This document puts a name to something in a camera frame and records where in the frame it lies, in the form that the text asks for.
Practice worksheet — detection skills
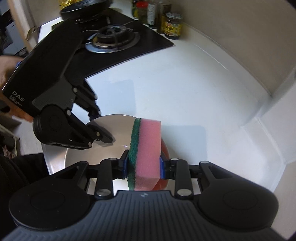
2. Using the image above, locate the white label bottle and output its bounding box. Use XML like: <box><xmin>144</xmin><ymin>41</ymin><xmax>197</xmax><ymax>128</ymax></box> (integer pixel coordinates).
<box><xmin>147</xmin><ymin>0</ymin><xmax>159</xmax><ymax>29</ymax></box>

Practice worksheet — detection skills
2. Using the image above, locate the stainless steel bowl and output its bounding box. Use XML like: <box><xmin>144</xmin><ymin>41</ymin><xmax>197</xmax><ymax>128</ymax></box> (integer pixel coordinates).
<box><xmin>43</xmin><ymin>114</ymin><xmax>136</xmax><ymax>191</ymax></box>

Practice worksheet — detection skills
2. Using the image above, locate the yellow label jar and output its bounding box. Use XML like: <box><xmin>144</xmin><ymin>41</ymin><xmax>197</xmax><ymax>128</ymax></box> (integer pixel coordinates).
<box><xmin>164</xmin><ymin>12</ymin><xmax>183</xmax><ymax>40</ymax></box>

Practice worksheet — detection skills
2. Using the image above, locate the red lid green jar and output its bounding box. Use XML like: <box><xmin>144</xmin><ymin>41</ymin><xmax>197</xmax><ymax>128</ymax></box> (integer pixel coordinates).
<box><xmin>132</xmin><ymin>1</ymin><xmax>148</xmax><ymax>24</ymax></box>

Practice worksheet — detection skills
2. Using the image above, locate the black gas stove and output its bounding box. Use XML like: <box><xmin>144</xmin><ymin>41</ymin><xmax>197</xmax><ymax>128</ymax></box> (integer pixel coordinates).
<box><xmin>64</xmin><ymin>8</ymin><xmax>173</xmax><ymax>80</ymax></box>

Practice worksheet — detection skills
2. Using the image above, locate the dark sauce bottle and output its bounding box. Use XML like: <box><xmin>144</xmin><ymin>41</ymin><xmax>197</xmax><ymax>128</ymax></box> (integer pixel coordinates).
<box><xmin>157</xmin><ymin>0</ymin><xmax>171</xmax><ymax>34</ymax></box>

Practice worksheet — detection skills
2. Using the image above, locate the black pan with gold item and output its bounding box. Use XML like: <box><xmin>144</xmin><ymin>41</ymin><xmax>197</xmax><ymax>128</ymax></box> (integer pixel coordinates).
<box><xmin>60</xmin><ymin>0</ymin><xmax>110</xmax><ymax>20</ymax></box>

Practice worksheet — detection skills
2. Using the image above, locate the pink and green sponge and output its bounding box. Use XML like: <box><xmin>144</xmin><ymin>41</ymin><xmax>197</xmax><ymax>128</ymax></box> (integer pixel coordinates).
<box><xmin>127</xmin><ymin>118</ymin><xmax>161</xmax><ymax>191</ymax></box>

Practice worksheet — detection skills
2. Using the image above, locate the person's left hand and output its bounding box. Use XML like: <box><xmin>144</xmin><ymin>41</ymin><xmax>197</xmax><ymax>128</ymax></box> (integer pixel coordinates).
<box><xmin>0</xmin><ymin>55</ymin><xmax>33</xmax><ymax>123</ymax></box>

